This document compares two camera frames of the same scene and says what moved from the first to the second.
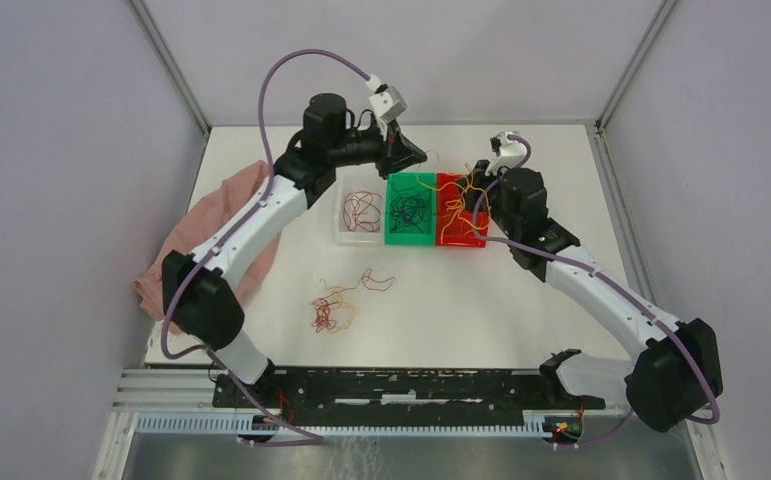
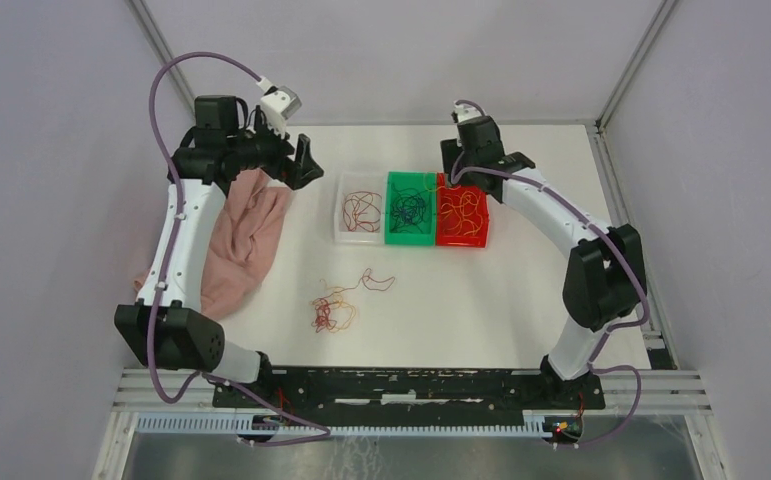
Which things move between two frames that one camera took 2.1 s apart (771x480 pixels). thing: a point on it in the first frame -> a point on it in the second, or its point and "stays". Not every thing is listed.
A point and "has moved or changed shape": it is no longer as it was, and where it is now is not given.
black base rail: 407,392 stays
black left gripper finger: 411,148 -> 305,159
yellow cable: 456,214 has moved or changed shape
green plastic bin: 410,212 stays
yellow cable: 451,183 has moved or changed shape
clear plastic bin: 360,206 stays
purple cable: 408,209 stays
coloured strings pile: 361,211 stays
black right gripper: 480,176 -> 451,150
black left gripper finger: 402,160 -> 306,177
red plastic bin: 455,225 stays
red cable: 362,279 stays
